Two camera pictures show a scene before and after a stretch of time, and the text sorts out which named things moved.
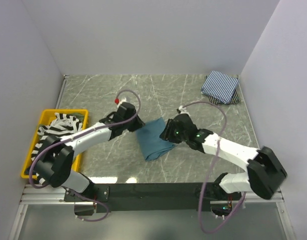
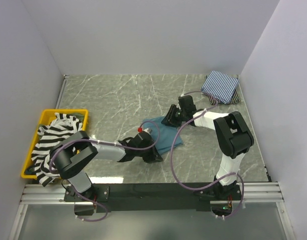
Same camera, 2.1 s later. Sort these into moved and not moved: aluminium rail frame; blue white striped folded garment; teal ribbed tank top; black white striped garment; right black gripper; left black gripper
Moved: right black gripper; left black gripper
Not moved: black white striped garment; blue white striped folded garment; teal ribbed tank top; aluminium rail frame
